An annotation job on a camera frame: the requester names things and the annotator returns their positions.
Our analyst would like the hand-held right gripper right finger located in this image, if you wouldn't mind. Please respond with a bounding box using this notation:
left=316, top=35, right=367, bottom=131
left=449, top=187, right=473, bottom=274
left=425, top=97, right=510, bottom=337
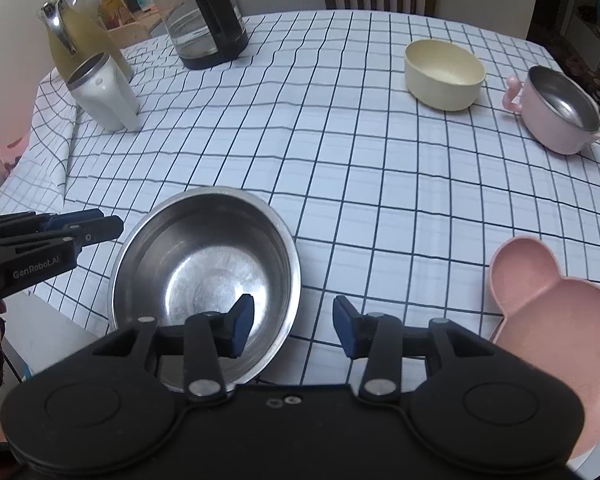
left=332, top=296, right=486, bottom=403

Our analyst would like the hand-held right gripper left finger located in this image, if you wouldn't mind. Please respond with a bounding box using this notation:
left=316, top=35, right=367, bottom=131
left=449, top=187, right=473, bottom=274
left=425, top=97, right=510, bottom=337
left=92, top=294, right=255, bottom=404

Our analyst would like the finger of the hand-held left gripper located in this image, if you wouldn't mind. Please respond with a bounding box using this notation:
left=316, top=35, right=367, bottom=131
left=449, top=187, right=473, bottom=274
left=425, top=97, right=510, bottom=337
left=0, top=215, right=125, bottom=257
left=0, top=208, right=106, bottom=241

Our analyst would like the stainless steel bowl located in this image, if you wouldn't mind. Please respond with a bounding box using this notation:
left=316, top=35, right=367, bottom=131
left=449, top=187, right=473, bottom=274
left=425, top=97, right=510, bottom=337
left=107, top=186, right=302, bottom=393

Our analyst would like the pink bear-shaped plate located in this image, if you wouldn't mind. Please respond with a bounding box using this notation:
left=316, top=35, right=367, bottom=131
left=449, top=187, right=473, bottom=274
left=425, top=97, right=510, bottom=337
left=488, top=236, right=600, bottom=468

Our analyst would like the cream bowl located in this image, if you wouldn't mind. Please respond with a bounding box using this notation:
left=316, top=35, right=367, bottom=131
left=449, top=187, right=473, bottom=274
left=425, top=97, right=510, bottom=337
left=404, top=38, right=487, bottom=112

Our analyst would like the pink bowl with steel lining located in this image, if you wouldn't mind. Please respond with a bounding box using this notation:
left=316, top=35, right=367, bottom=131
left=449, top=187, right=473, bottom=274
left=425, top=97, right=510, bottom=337
left=502, top=65, right=600, bottom=156

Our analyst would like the white insulated cup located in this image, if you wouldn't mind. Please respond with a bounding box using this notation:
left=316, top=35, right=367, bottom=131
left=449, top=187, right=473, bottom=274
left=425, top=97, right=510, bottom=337
left=66, top=52, right=142, bottom=132

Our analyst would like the checked white tablecloth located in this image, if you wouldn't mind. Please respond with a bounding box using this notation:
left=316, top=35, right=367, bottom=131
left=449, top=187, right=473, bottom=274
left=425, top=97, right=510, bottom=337
left=0, top=9, right=600, bottom=386

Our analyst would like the beige thermos jug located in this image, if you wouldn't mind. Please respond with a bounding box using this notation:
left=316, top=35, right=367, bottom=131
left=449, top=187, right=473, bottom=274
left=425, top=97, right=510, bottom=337
left=40, top=0, right=135, bottom=83

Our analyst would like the wooden desk organizer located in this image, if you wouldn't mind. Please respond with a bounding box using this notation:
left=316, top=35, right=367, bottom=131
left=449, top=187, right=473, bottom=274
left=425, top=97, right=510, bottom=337
left=100, top=0, right=173, bottom=46

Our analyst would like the orange snack jar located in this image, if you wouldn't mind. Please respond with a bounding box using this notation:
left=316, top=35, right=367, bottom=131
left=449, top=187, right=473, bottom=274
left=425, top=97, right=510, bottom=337
left=97, top=0, right=136, bottom=28

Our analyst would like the glass electric kettle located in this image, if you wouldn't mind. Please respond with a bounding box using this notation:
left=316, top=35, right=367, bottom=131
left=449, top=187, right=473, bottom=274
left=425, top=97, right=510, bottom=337
left=150, top=0, right=250, bottom=71

